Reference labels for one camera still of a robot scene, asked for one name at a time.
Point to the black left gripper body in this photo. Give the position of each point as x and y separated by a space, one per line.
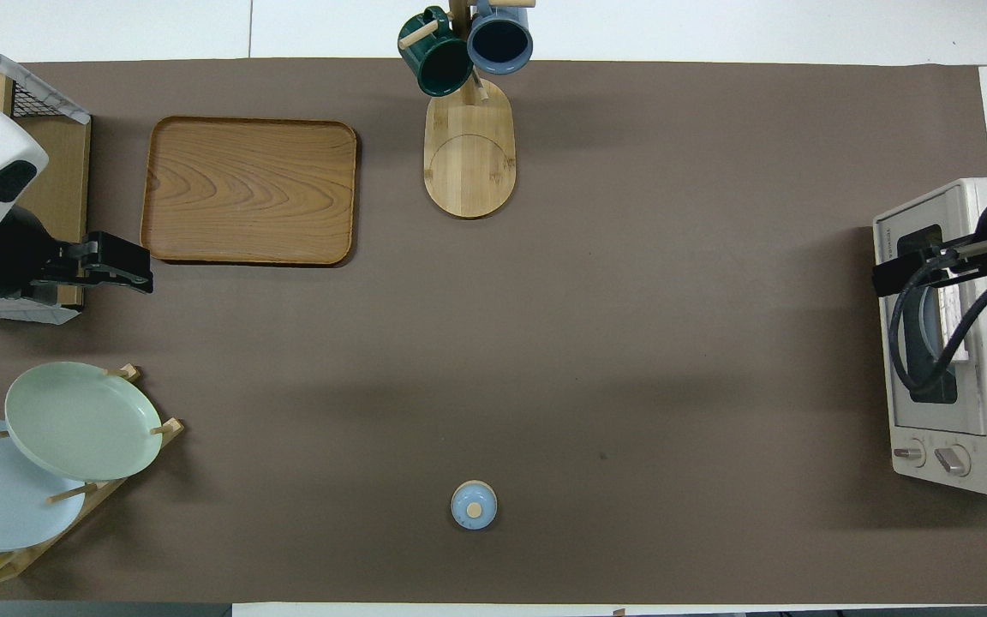
18 257

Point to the glass oven door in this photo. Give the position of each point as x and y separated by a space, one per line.
930 416

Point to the wooden shelf unit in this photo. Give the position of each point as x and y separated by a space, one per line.
56 188

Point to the wooden serving tray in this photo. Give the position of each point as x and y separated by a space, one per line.
249 188

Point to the pale green plate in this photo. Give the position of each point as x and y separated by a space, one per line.
82 420

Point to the wooden plate rack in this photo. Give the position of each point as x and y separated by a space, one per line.
170 428

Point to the brown table mat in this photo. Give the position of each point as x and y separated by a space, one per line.
673 300

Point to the wooden mug tree stand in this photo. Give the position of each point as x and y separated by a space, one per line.
468 163

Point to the dark green mug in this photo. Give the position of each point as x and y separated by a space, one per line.
438 64

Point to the small blue lidded jar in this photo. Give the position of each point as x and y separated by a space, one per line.
474 506

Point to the blue mug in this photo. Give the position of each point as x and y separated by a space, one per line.
500 38

